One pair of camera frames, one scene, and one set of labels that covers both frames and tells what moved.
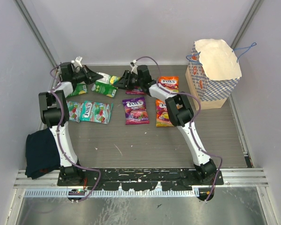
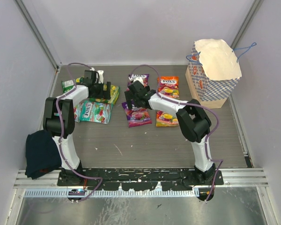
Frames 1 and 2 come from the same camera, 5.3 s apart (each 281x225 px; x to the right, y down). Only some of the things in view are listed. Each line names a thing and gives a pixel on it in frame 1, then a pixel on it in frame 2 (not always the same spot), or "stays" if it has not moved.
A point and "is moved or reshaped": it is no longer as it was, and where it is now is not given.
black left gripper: [90, 77] -> [104, 94]
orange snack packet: [169, 83] stays
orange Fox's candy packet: [162, 118] stays
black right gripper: [122, 83] -> [129, 97]
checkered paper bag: [213, 72] stays
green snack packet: [106, 85] is moved or reshaped
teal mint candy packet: [73, 108] stays
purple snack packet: [136, 110] stays
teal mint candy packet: [96, 112] stays
